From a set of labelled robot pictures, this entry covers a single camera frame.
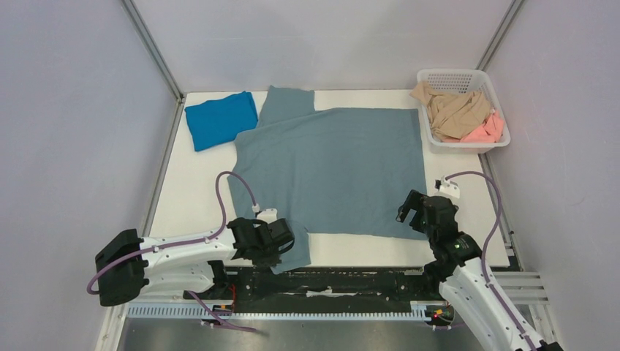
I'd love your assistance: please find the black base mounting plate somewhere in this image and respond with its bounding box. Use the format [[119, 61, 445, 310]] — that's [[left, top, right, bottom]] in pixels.
[[198, 267, 445, 314]]

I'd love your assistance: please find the beige t shirt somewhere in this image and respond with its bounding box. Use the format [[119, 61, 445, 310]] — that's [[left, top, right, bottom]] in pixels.
[[410, 81, 492, 141]]

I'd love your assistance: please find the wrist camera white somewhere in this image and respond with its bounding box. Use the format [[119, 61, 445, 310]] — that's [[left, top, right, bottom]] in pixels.
[[434, 177, 461, 200], [252, 204, 278, 224]]

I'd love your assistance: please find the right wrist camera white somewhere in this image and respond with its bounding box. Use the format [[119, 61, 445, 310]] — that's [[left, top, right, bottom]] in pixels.
[[434, 177, 461, 200]]

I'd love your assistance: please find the purple cable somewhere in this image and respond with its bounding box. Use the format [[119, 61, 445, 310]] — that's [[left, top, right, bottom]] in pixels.
[[86, 170, 262, 334], [426, 170, 539, 351]]

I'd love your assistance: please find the white cable duct strip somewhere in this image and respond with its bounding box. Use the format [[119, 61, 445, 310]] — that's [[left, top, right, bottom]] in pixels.
[[127, 303, 431, 322]]

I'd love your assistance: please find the left aluminium frame post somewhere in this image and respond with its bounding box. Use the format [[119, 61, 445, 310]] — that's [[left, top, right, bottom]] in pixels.
[[120, 0, 184, 101]]

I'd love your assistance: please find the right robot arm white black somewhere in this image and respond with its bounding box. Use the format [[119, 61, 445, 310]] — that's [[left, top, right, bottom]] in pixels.
[[396, 190, 562, 350]]

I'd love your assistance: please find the folded bright blue t shirt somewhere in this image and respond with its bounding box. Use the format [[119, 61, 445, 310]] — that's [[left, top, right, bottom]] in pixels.
[[184, 91, 258, 152]]

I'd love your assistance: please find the pink t shirt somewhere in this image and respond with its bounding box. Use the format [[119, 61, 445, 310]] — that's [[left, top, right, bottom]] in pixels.
[[443, 109, 505, 143]]

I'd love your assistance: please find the grey-blue t shirt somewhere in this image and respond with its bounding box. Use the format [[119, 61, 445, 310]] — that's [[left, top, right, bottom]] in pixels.
[[229, 86, 426, 274]]

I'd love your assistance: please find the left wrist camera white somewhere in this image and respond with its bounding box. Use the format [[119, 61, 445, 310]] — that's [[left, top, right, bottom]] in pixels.
[[252, 204, 278, 224]]

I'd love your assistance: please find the right aluminium frame post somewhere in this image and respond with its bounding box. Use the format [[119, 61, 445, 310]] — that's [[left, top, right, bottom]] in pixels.
[[476, 0, 526, 71]]

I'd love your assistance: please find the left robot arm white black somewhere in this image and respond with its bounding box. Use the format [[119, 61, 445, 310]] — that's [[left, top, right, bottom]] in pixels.
[[87, 218, 295, 307]]

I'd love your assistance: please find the white plastic laundry basket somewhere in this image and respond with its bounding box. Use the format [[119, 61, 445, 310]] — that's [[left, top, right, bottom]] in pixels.
[[410, 69, 511, 154]]

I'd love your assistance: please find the aluminium frame post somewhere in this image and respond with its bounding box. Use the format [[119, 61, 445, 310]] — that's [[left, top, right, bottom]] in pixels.
[[120, 0, 184, 101], [476, 0, 526, 71]]

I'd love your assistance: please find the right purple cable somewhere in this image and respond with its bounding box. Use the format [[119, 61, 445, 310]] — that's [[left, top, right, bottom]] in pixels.
[[426, 170, 539, 351]]

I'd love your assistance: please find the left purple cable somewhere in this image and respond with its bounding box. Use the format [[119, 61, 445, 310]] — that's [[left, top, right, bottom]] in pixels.
[[86, 170, 262, 334]]

